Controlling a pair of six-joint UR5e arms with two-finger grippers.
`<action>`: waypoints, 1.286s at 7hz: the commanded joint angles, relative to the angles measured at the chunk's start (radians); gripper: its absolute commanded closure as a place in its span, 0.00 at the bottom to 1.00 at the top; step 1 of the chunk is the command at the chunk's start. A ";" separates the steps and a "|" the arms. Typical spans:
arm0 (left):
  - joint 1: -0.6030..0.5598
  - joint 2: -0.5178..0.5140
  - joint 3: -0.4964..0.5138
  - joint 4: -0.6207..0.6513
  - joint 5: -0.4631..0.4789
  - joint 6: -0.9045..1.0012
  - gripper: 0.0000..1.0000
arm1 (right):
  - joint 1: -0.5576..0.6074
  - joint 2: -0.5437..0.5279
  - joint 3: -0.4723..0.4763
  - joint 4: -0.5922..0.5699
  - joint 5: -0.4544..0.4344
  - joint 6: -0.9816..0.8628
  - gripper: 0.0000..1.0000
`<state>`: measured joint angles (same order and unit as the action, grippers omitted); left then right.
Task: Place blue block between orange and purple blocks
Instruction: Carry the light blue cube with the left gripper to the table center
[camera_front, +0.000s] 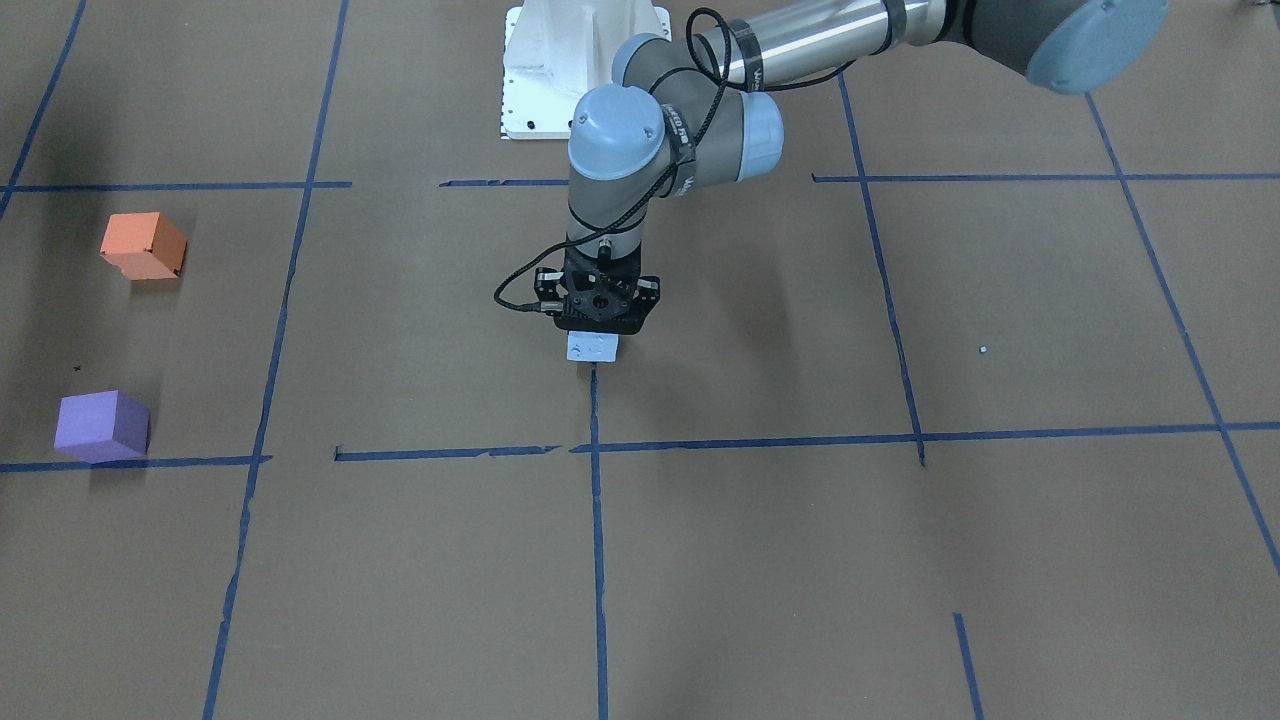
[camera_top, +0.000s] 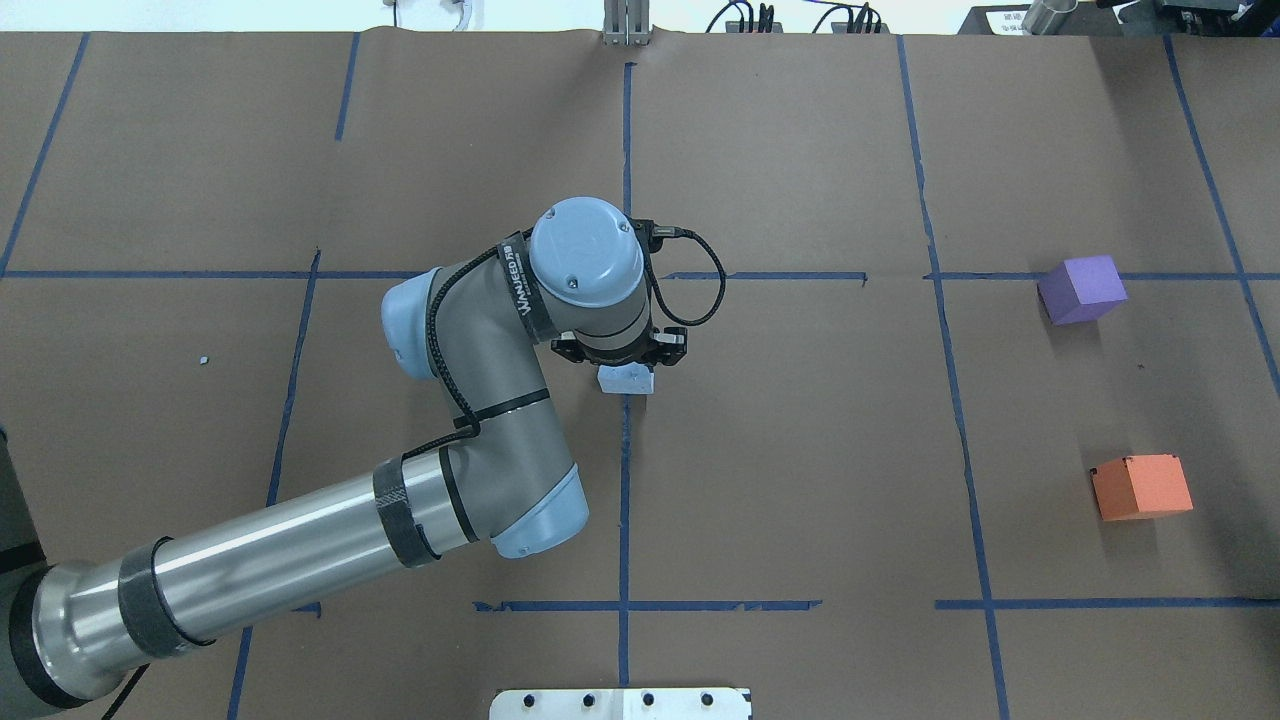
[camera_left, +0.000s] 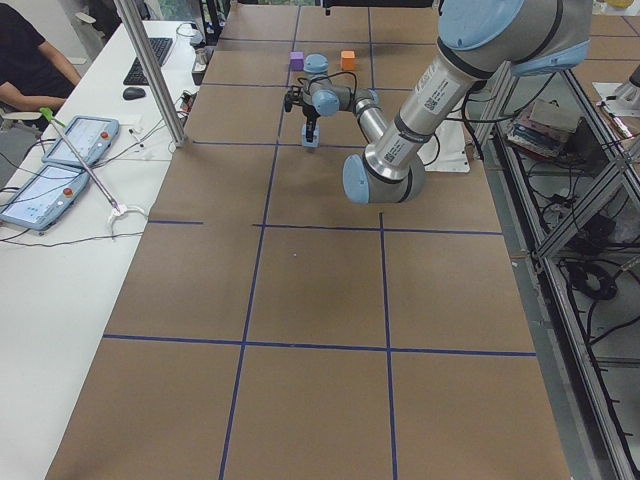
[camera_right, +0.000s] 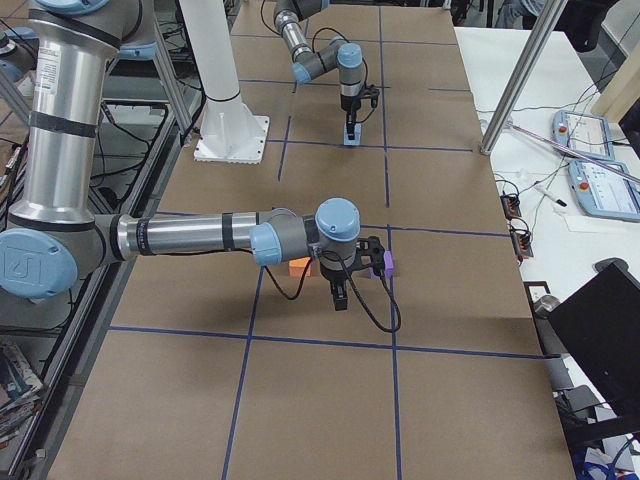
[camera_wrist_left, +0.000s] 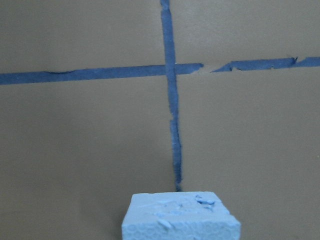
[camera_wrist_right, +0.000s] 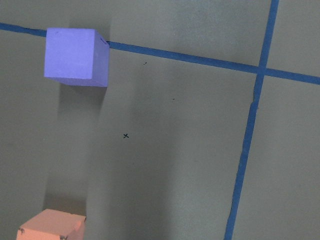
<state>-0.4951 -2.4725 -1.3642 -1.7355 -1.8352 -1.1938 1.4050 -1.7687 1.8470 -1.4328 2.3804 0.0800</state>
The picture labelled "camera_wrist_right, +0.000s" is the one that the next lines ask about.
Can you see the orange foam block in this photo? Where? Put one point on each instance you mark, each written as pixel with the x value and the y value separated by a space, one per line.
pixel 53 225

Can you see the purple foam block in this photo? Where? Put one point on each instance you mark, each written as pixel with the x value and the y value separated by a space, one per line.
pixel 76 57

